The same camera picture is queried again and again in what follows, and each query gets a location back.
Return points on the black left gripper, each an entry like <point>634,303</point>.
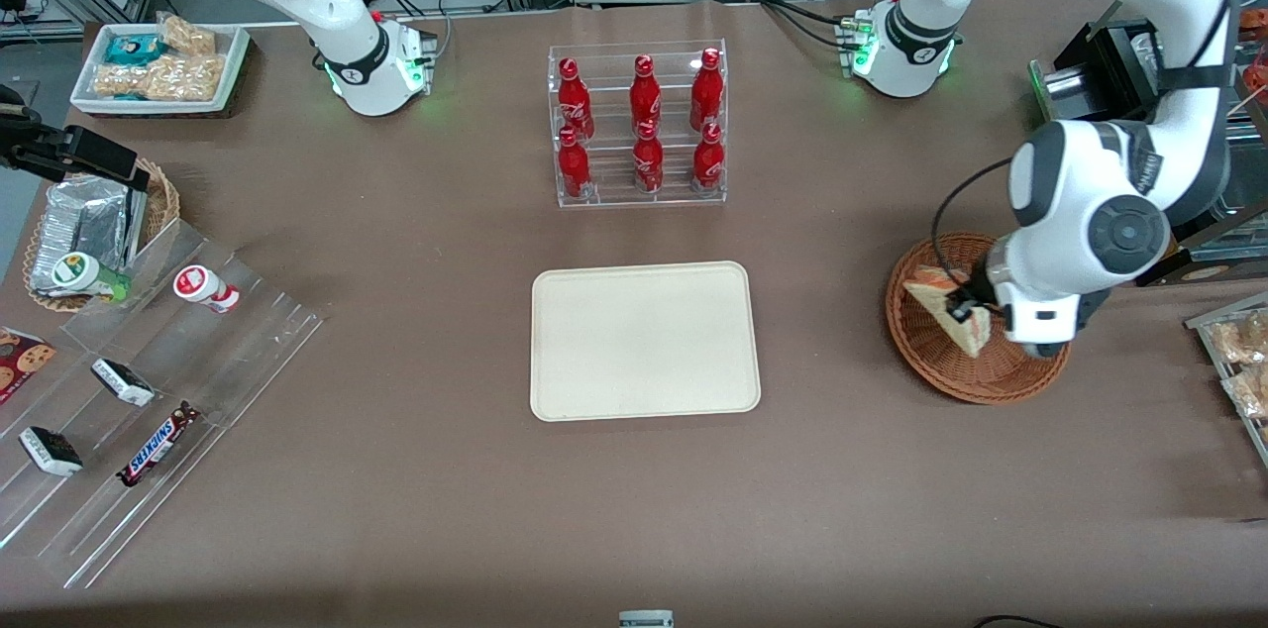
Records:
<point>975,294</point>

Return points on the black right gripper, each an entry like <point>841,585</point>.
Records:
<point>28,156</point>

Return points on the triangular sandwich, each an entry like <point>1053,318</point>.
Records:
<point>931,291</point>

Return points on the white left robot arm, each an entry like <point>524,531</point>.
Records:
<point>1090,192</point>

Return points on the dark brown round wicker basket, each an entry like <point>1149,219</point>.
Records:
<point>946,372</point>

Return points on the light tan wicker basket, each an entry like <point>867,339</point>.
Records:
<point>163,202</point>

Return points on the white rectangular snack tray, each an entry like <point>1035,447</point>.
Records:
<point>233,63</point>

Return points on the grey tray with snacks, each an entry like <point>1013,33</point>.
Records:
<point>1204,331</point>

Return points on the cream plastic tray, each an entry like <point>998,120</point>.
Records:
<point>644,341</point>

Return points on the silver foil packet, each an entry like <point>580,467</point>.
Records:
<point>84,222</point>

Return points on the large rice cracker pack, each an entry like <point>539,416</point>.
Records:
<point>163,78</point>

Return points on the green lid yogurt cup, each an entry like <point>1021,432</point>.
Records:
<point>79,273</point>

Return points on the teal snack packet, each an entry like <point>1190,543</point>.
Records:
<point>132,49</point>

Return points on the small rice cracker pack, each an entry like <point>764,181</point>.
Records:
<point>188,36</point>

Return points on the red lid yogurt cup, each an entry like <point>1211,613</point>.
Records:
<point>198,285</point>

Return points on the red cookie box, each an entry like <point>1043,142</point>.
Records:
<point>22,361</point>

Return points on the black and white snack box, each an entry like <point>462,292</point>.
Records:
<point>50,450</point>
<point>123,382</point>

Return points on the clear acrylic step display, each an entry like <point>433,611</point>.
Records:
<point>248,361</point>

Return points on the clear bag of crackers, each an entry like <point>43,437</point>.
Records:
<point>1250,392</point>
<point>1243,341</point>

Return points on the black box appliance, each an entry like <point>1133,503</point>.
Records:
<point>1109,49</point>

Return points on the Snickers chocolate bar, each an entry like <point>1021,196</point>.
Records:
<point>158,445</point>

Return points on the red cola bottle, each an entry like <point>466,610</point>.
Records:
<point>573,167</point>
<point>707,162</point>
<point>706,93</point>
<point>648,162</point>
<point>575,103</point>
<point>645,98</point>

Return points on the silver metal pan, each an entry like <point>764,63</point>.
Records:
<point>1144,53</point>

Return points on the clear acrylic bottle rack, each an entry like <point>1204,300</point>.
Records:
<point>614,197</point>

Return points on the orange red object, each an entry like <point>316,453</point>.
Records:
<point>1256,19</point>

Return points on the white grey device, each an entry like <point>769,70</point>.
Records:
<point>646,619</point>

